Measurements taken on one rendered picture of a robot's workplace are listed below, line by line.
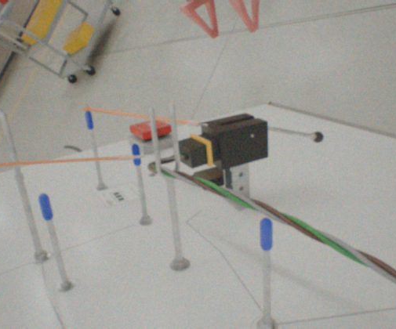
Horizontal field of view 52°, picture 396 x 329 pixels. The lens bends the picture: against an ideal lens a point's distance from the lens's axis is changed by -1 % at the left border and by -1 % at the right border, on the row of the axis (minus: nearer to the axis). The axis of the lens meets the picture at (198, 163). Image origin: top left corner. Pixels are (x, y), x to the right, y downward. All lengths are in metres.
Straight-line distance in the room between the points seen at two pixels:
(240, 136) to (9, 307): 0.25
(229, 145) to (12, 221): 0.25
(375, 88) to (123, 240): 1.59
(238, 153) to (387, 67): 1.54
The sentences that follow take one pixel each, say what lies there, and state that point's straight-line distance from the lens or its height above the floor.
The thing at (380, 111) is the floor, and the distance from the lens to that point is 1.81.
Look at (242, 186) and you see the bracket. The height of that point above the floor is 1.10.
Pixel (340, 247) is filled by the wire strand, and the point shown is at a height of 1.21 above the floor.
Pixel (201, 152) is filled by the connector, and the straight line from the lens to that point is 0.39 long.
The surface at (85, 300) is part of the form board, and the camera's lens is 0.35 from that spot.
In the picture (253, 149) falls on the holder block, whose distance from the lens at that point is 0.42.
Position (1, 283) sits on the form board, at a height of 1.27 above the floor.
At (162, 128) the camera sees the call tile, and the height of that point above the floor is 1.10.
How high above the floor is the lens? 1.41
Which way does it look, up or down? 37 degrees down
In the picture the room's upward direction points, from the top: 59 degrees counter-clockwise
